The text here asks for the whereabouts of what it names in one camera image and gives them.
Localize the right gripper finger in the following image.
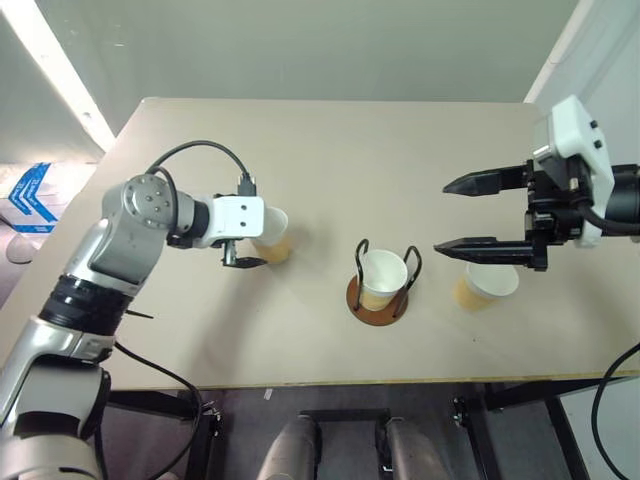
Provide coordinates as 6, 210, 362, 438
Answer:
432, 236, 534, 272
442, 162, 530, 198

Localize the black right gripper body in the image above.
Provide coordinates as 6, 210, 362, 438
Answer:
522, 159, 599, 274

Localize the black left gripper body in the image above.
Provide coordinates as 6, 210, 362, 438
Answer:
219, 238, 241, 269

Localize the paper cup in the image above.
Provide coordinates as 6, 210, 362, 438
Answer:
360, 248, 409, 312
251, 206, 293, 265
452, 263, 521, 313

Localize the dark grey rounded shape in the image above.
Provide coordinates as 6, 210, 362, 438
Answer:
258, 416, 322, 480
386, 416, 452, 480

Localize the blue and white cardboard box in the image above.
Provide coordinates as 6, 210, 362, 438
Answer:
0, 161, 62, 235

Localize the white slanted beam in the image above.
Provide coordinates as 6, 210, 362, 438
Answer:
0, 0, 120, 152

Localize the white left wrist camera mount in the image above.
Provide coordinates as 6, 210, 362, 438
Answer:
201, 195, 266, 250

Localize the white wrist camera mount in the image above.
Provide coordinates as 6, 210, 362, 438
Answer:
201, 195, 266, 250
530, 94, 616, 250

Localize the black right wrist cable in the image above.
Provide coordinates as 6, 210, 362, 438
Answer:
569, 192, 640, 239

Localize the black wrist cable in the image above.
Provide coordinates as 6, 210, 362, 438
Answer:
148, 141, 260, 197
569, 192, 640, 239

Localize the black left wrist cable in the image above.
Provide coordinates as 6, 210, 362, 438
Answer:
148, 141, 260, 197

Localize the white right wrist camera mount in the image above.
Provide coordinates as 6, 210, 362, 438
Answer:
530, 94, 616, 250

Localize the wire cup holder brown base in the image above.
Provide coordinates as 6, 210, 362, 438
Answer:
344, 238, 422, 327

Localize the black left body cable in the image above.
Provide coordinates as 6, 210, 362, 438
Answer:
113, 341, 205, 480

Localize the black body cable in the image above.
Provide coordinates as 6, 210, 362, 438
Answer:
591, 341, 640, 480
113, 341, 205, 480

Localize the black metal table frame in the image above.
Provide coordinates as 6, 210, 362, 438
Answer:
105, 372, 640, 480

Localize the black right body cable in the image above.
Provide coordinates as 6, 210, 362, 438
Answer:
591, 341, 640, 480

